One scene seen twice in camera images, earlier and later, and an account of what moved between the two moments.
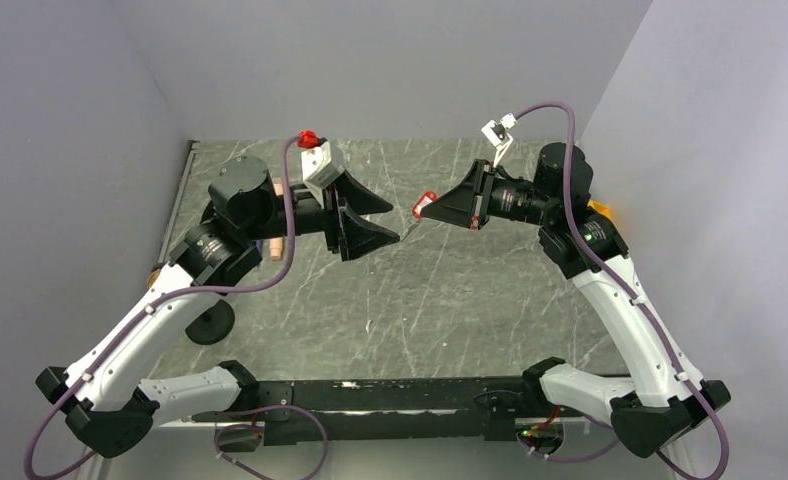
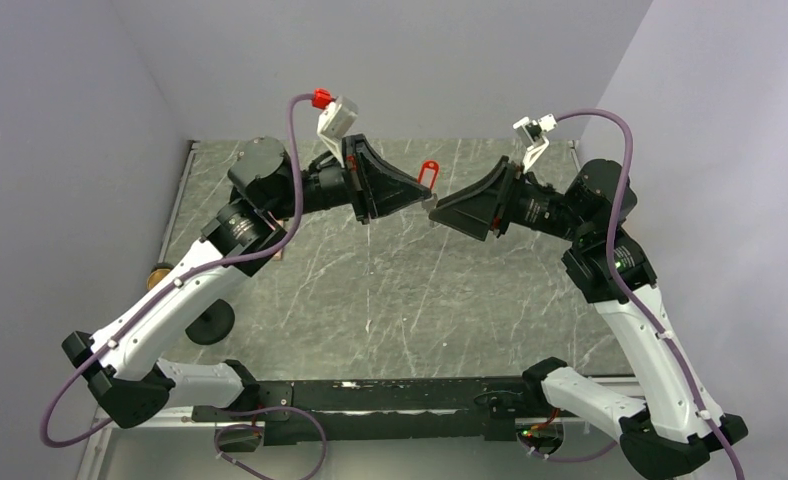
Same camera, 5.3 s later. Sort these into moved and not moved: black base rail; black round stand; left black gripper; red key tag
Moved: left black gripper; red key tag
Not moved: black base rail; black round stand
